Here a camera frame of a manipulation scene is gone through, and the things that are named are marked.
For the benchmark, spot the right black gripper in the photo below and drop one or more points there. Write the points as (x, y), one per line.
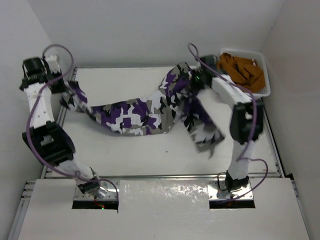
(193, 86)

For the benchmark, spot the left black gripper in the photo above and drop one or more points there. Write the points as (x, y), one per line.
(61, 88)

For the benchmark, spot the purple camouflage trousers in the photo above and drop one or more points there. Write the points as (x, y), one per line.
(174, 100)

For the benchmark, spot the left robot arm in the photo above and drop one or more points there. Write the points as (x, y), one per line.
(42, 77)

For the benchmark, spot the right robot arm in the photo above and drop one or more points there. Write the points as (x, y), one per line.
(246, 122)

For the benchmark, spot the mustard brown trousers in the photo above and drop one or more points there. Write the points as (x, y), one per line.
(244, 72)

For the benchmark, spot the white plastic basket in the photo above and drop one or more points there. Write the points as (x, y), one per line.
(259, 57)

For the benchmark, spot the white front cover board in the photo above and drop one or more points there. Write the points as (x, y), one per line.
(163, 210)

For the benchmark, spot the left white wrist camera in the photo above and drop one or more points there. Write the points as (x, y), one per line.
(53, 64)

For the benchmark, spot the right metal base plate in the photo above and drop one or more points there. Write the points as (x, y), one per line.
(244, 193)

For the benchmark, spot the metal base plate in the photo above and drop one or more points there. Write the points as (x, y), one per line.
(244, 193)
(97, 188)

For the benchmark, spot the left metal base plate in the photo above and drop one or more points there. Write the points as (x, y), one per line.
(97, 188)

